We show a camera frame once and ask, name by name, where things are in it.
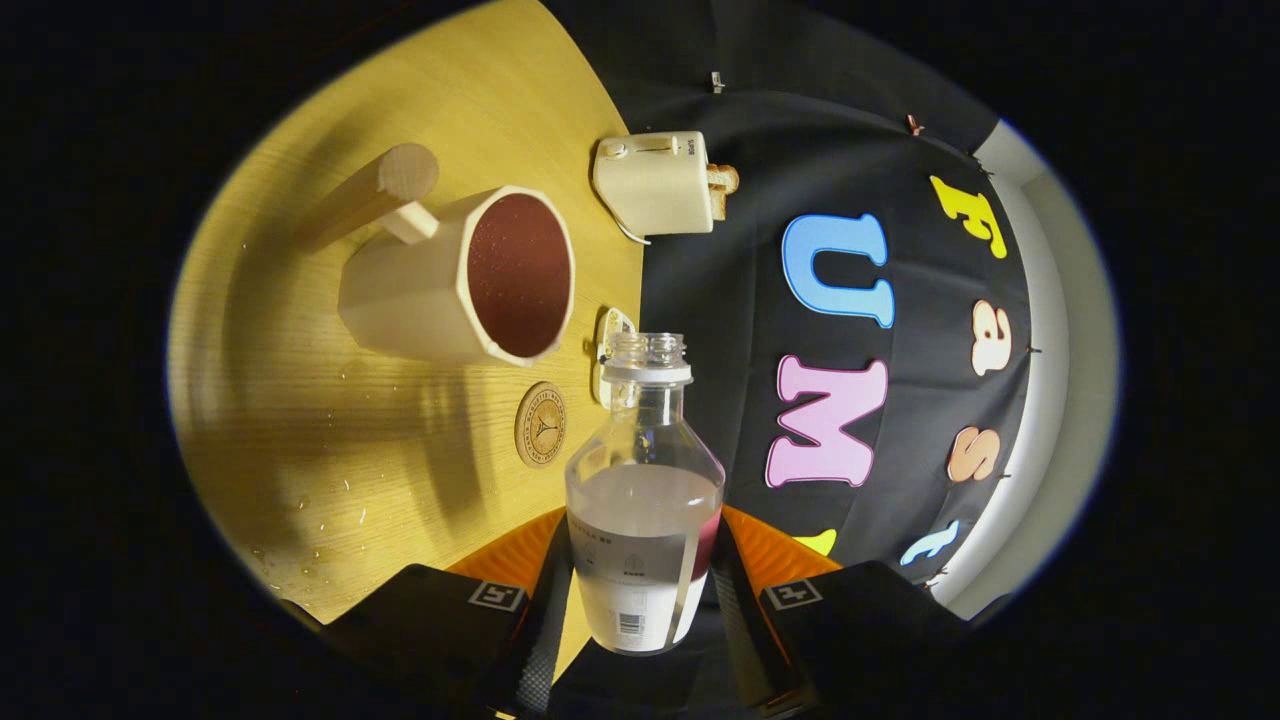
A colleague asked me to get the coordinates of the clear plastic juice bottle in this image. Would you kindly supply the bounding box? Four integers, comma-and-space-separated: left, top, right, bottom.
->
565, 332, 726, 656

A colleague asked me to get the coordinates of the white divided snack dish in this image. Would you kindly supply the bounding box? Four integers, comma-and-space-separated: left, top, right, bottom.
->
592, 306, 637, 409

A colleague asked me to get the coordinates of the round wooden coaster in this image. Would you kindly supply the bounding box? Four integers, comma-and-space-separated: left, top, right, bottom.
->
515, 381, 569, 469

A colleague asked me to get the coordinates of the cream cup with wooden handle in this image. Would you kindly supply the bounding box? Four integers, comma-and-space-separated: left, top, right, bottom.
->
300, 143, 577, 368

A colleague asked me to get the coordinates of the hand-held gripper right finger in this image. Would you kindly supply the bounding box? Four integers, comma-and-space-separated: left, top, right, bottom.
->
705, 505, 971, 716

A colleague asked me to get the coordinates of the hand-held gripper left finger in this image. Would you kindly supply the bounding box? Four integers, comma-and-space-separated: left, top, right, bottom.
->
320, 507, 576, 716

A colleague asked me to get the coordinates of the wooden table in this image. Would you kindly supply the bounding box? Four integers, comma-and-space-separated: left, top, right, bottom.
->
168, 0, 646, 681

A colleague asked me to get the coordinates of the black backdrop cloth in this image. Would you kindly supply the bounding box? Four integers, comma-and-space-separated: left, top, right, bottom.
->
545, 0, 1036, 601

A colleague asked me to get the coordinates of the cream toaster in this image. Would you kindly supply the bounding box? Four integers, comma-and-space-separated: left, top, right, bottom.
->
592, 131, 713, 235

